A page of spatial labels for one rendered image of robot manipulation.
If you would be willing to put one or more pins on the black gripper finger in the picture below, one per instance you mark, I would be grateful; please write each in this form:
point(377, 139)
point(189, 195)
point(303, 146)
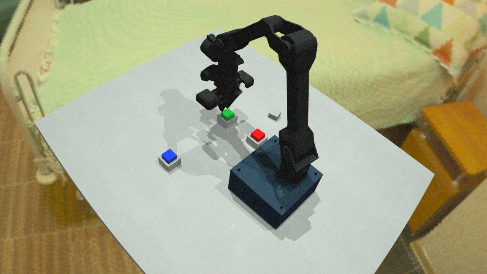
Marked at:
point(222, 104)
point(231, 97)

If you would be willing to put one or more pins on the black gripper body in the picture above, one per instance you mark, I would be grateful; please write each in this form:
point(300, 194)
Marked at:
point(225, 85)

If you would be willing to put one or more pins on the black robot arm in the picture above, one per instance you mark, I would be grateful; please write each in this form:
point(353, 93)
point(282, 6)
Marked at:
point(296, 51)

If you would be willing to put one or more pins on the green button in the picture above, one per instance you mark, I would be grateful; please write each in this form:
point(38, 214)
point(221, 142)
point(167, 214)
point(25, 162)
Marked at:
point(227, 118)

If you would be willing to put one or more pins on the red button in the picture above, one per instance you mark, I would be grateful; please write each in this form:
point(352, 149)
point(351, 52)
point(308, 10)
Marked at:
point(256, 138)

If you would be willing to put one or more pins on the blue button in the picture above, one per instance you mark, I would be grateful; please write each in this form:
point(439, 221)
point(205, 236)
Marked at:
point(169, 160)

